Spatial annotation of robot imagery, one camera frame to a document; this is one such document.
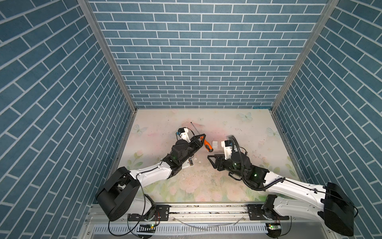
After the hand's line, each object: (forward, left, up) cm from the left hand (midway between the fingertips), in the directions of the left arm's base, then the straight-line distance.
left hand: (207, 136), depth 78 cm
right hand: (-9, 0, -4) cm, 10 cm away
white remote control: (-5, +10, -21) cm, 24 cm away
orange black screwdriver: (-5, 0, -2) cm, 5 cm away
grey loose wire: (-37, 0, -22) cm, 43 cm away
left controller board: (-37, +30, -25) cm, 54 cm away
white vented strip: (-38, -2, -23) cm, 44 cm away
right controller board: (-39, -33, -26) cm, 57 cm away
